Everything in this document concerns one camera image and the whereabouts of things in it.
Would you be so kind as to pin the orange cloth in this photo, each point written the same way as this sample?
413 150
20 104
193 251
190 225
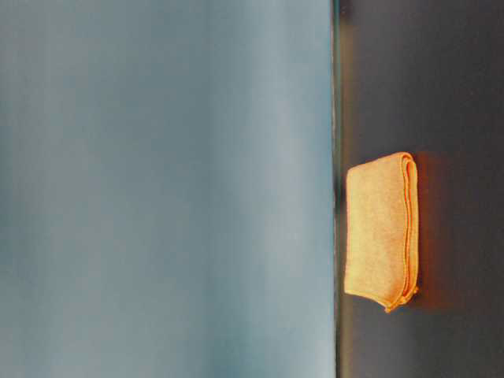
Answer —
382 213

